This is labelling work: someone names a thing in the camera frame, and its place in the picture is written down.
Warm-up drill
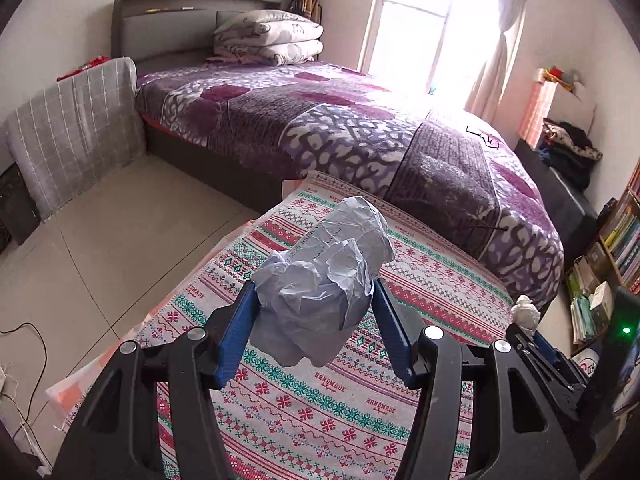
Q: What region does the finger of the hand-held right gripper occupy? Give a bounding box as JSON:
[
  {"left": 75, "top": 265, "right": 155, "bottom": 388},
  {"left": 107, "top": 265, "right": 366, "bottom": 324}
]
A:
[
  {"left": 506, "top": 324, "right": 583, "bottom": 401},
  {"left": 534, "top": 332, "right": 586, "bottom": 388}
]

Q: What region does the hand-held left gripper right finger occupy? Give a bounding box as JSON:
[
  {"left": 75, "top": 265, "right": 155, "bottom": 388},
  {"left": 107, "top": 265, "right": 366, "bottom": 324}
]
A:
[{"left": 372, "top": 277, "right": 581, "bottom": 480}]

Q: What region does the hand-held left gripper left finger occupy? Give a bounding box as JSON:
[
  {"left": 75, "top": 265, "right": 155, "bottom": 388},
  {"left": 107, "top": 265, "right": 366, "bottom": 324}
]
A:
[{"left": 52, "top": 280, "right": 257, "bottom": 480}]

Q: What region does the white tissue wad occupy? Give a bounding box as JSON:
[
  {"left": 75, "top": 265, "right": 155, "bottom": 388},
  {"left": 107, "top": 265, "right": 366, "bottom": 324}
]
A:
[{"left": 510, "top": 294, "right": 542, "bottom": 335}]

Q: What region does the white paper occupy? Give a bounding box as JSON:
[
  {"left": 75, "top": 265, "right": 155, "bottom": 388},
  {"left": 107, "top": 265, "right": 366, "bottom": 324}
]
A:
[{"left": 249, "top": 195, "right": 397, "bottom": 369}]

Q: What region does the stack of books and boxes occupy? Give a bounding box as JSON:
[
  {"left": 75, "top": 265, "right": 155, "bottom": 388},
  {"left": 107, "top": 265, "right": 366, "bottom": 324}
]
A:
[{"left": 567, "top": 257, "right": 615, "bottom": 347}]

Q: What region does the wooden bookshelf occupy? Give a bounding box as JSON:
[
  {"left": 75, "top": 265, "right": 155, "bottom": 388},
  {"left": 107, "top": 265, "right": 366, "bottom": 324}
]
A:
[{"left": 564, "top": 160, "right": 640, "bottom": 357}]

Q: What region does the striped patterned tablecloth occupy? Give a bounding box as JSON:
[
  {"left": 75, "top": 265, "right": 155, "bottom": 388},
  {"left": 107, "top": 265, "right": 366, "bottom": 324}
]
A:
[{"left": 135, "top": 170, "right": 516, "bottom": 480}]

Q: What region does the row of upright books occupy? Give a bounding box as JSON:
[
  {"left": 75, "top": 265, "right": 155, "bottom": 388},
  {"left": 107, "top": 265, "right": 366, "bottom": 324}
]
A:
[{"left": 599, "top": 194, "right": 640, "bottom": 294}]

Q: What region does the black bench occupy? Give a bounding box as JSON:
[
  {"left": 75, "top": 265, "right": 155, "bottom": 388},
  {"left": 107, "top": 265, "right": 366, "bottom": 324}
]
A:
[{"left": 514, "top": 137, "right": 602, "bottom": 262}]

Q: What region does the pile of folded clothes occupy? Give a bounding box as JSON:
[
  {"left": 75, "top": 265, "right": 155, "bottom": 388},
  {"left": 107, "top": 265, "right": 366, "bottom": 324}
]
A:
[{"left": 537, "top": 118, "right": 604, "bottom": 192}]

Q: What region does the bed with purple bedspread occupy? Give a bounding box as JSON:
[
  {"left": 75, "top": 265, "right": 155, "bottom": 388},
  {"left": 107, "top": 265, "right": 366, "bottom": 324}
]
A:
[{"left": 134, "top": 59, "right": 566, "bottom": 319}]

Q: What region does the small black item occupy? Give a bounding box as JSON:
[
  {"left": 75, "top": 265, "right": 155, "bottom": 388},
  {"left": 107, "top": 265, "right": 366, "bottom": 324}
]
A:
[{"left": 464, "top": 124, "right": 501, "bottom": 150}]

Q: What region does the pink patterned box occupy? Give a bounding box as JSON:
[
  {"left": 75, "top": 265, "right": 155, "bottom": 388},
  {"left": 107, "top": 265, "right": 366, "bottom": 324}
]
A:
[{"left": 519, "top": 67, "right": 559, "bottom": 147}]

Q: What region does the grey plaid cloth cover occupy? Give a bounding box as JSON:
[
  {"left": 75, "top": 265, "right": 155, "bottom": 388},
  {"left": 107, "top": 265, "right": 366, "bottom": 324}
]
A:
[{"left": 4, "top": 57, "right": 146, "bottom": 222}]

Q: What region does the pale curtain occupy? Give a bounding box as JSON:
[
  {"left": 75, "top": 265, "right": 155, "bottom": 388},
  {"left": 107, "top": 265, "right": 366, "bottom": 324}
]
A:
[{"left": 462, "top": 0, "right": 531, "bottom": 122}]

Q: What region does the stack of white pillows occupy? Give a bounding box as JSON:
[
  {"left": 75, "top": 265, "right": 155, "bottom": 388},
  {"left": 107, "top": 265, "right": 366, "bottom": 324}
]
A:
[{"left": 212, "top": 8, "right": 325, "bottom": 67}]

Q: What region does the red cloth item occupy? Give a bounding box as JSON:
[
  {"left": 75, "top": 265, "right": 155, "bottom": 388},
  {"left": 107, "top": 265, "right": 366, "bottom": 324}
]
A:
[{"left": 56, "top": 57, "right": 112, "bottom": 83}]

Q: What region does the bright window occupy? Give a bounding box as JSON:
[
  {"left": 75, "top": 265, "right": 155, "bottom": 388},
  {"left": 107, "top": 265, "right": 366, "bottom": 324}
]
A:
[{"left": 366, "top": 0, "right": 507, "bottom": 97}]

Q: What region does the black cable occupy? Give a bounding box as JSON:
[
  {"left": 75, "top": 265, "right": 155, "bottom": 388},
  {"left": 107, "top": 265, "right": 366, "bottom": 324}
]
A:
[{"left": 0, "top": 322, "right": 49, "bottom": 463}]

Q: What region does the dark bed frame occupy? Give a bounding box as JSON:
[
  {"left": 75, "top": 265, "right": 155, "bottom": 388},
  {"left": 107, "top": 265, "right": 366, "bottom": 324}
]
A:
[{"left": 112, "top": 0, "right": 302, "bottom": 214}]

